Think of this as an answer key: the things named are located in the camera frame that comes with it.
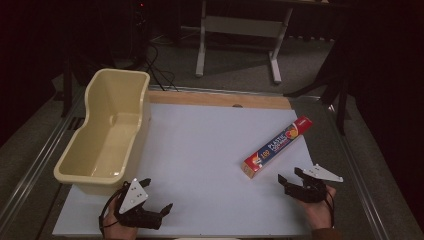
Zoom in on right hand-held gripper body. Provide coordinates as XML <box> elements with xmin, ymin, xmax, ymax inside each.
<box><xmin>284</xmin><ymin>163</ymin><xmax>345</xmax><ymax>204</ymax></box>

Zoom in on dark equipment tower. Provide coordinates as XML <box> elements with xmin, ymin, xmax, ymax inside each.
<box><xmin>128</xmin><ymin>0</ymin><xmax>152</xmax><ymax>69</ymax></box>

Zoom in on black stand legs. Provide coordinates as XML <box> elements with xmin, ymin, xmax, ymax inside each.
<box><xmin>283</xmin><ymin>33</ymin><xmax>353</xmax><ymax>136</ymax></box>

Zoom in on person's right hand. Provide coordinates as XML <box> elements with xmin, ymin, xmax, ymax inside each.
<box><xmin>296</xmin><ymin>185</ymin><xmax>337</xmax><ymax>231</ymax></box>

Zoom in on person's left hand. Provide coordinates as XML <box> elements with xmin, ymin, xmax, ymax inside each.
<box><xmin>102</xmin><ymin>197</ymin><xmax>139</xmax><ymax>240</ymax></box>

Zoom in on cream plastic bin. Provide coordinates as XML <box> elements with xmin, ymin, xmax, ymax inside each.
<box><xmin>53</xmin><ymin>68</ymin><xmax>152</xmax><ymax>197</ymax></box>

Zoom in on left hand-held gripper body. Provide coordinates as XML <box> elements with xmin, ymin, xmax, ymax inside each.
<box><xmin>114</xmin><ymin>177</ymin><xmax>164</xmax><ymax>231</ymax></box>

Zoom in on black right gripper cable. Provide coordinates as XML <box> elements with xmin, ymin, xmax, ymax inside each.
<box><xmin>324</xmin><ymin>191</ymin><xmax>336</xmax><ymax>230</ymax></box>

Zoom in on black floor cables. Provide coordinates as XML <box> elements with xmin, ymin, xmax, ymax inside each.
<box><xmin>142</xmin><ymin>43</ymin><xmax>180</xmax><ymax>92</ymax></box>

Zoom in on metal frame rail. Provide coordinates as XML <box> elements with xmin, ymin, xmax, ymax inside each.
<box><xmin>327</xmin><ymin>103</ymin><xmax>392</xmax><ymax>240</ymax></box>
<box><xmin>0</xmin><ymin>89</ymin><xmax>85</xmax><ymax>231</ymax></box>

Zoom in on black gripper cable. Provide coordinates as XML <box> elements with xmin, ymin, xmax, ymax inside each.
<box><xmin>98</xmin><ymin>181</ymin><xmax>130</xmax><ymax>239</ymax></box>
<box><xmin>324</xmin><ymin>191</ymin><xmax>336</xmax><ymax>230</ymax></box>

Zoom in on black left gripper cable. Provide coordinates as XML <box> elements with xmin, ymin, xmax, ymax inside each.
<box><xmin>98</xmin><ymin>181</ymin><xmax>130</xmax><ymax>239</ymax></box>

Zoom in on white metal table frame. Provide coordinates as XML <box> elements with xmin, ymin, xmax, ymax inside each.
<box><xmin>194</xmin><ymin>0</ymin><xmax>295</xmax><ymax>85</ymax></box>

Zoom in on red and blue wrap box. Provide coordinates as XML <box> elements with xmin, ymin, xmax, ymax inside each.
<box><xmin>240</xmin><ymin>115</ymin><xmax>314</xmax><ymax>180</ymax></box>

